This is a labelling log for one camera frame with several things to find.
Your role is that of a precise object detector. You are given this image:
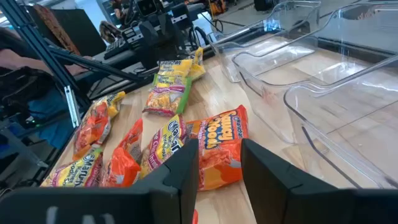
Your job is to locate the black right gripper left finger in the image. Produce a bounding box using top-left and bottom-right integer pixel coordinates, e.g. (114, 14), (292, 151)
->
(0, 138), (200, 224)

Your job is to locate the lime chili shrimp ramen packet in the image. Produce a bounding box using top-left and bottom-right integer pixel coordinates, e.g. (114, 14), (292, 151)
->
(142, 73), (193, 118)
(40, 147), (104, 188)
(139, 114), (187, 180)

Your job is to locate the black aluminium rig frame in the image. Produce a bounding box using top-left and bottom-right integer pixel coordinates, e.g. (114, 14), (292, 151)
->
(0, 0), (398, 131)

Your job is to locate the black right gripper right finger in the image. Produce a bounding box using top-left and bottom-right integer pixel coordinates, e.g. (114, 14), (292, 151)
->
(241, 138), (398, 224)

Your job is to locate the person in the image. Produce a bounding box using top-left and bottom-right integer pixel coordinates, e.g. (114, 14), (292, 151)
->
(0, 27), (94, 150)

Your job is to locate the dark flat panel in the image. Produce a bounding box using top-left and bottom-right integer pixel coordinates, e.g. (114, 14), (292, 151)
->
(51, 8), (107, 57)

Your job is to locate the silver corner bracket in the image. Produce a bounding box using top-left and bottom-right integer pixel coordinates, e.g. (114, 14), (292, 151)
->
(63, 85), (82, 129)

